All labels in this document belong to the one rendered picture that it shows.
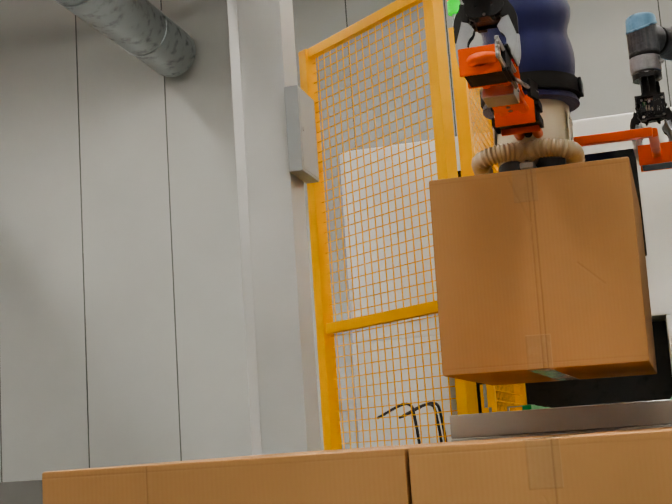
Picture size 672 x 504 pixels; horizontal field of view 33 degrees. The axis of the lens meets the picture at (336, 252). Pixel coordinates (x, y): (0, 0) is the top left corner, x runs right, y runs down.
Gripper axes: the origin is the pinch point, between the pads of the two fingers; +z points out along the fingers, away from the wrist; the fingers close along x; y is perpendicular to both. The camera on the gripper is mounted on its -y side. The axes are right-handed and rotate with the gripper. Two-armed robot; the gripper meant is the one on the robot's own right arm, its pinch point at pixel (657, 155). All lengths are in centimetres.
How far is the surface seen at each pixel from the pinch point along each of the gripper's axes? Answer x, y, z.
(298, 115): -115, -70, -46
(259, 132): -130, -71, -43
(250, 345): -221, -282, 10
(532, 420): -38, -6, 62
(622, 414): -16, -7, 62
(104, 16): -500, -663, -357
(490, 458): -27, 120, 67
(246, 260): -220, -282, -36
